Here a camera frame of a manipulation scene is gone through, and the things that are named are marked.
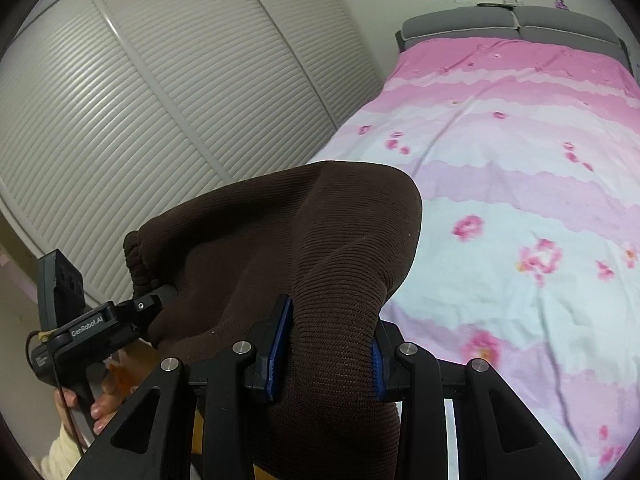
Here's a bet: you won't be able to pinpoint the black cable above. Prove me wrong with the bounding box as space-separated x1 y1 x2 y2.
26 330 87 461

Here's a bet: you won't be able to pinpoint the pink floral blanket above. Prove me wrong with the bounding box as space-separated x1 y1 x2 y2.
307 35 640 479

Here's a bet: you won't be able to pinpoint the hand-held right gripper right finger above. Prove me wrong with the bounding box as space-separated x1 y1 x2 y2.
371 318 571 480

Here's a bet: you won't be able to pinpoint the grey padded bed headboard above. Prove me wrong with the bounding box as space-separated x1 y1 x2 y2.
395 5 632 74

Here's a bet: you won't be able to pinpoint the dark brown pants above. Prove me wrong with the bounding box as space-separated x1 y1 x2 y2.
122 160 424 480

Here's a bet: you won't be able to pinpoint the person's left forearm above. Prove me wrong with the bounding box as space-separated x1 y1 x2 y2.
46 422 96 480

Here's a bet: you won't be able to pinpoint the person's left hand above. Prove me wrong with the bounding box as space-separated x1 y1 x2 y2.
54 387 126 436

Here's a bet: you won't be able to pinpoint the white louvered wardrobe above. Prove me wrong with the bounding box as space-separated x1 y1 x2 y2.
0 0 386 307

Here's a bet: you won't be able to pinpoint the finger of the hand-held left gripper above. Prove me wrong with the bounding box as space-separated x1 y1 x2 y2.
132 284 179 342

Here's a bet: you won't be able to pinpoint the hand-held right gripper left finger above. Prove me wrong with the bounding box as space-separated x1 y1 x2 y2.
75 294 295 480

